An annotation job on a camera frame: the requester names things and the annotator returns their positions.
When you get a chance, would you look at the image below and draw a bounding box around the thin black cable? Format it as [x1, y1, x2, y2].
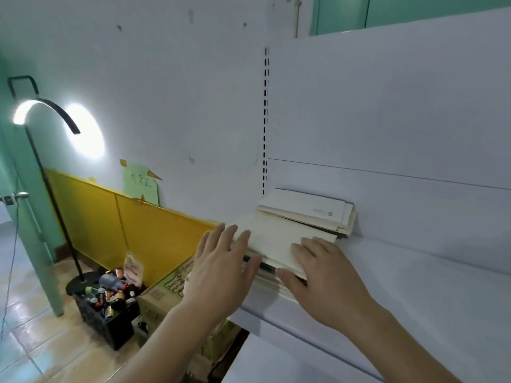
[0, 203, 20, 344]

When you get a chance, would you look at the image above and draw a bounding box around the green door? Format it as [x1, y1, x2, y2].
[0, 49, 65, 317]

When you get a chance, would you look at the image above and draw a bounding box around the slotted shelf upright strip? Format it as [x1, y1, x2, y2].
[261, 46, 271, 197]

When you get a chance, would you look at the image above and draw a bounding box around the green taped paper note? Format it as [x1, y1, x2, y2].
[119, 159, 163, 207]

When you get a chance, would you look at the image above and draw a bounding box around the person's left hand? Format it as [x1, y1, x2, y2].
[181, 223, 263, 322]

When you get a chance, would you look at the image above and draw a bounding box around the silver door handle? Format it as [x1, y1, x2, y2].
[0, 191, 31, 206]

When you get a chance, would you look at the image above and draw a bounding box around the green window frame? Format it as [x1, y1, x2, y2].
[308, 0, 511, 37]

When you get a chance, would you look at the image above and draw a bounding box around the white metal shelf unit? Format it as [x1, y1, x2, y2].
[221, 6, 511, 383]

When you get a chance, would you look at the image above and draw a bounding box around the yellow board panel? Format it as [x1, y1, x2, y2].
[43, 167, 225, 288]

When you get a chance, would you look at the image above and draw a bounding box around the stack of cream books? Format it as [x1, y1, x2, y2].
[229, 211, 340, 304]

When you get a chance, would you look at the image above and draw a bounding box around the person's left forearm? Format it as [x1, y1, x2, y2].
[107, 302, 239, 383]

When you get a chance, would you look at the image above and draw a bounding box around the clear snack packet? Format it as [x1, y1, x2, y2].
[122, 251, 145, 288]

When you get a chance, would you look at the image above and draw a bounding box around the pile of white booklets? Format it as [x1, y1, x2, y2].
[257, 188, 357, 239]

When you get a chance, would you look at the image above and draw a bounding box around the black plastic crate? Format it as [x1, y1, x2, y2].
[73, 275, 145, 351]

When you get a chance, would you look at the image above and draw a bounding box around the black arc floor lamp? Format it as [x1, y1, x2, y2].
[7, 76, 101, 296]

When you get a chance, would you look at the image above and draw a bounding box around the person's right forearm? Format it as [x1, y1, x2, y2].
[343, 302, 464, 383]

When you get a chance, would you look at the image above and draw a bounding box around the person's right hand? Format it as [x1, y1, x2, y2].
[275, 236, 382, 336]

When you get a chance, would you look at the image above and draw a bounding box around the brown cardboard box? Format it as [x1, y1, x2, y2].
[135, 255, 242, 365]

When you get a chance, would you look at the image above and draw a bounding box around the heap of small bottles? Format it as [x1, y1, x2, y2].
[82, 267, 141, 317]

